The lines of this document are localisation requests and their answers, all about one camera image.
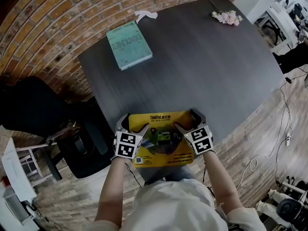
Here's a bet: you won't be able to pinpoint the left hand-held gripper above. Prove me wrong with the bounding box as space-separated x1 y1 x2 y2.
113 113 152 159

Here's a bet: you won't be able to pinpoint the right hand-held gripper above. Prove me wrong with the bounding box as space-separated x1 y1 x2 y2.
173 108 217 155

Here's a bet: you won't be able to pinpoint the yellow ThinkPad box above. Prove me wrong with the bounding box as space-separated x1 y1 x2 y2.
128 111 194 168

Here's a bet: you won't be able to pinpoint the person's left forearm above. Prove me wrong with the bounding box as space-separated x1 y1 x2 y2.
94 156 136 223

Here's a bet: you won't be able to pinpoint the person's right forearm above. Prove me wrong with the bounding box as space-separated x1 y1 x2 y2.
204 150 242 212

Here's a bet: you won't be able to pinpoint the person's grey jeans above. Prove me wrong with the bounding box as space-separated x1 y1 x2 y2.
165 165 200 184

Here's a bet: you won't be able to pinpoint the dark table with white legs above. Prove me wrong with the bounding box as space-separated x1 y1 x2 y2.
78 0 285 185

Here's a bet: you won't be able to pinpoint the brown handbag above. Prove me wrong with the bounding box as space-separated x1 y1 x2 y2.
45 119 88 155

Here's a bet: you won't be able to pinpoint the teal book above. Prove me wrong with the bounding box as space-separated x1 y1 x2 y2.
106 20 154 71

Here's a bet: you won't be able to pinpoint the person's white shirt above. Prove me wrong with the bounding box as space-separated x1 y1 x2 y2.
119 179 266 231

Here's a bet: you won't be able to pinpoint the black office chair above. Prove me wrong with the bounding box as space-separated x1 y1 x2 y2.
0 76 116 180

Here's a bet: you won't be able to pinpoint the pink flower bunch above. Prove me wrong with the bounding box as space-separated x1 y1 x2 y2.
211 10 244 26

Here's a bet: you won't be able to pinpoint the white crumpled paper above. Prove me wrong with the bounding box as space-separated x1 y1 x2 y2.
134 9 158 24

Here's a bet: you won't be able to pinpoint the white shelf cart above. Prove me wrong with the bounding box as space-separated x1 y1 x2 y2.
0 137 48 226

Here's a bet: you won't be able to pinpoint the black swivel chair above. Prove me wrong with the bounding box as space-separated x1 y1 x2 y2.
276 198 308 229

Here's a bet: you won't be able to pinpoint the white desk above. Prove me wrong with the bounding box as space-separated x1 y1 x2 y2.
254 1 300 49

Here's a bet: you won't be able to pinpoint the thin black cable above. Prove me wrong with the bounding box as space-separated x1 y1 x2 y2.
124 162 143 190
201 162 218 203

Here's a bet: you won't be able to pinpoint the white floor cable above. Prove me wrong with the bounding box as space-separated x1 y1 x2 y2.
235 79 294 190

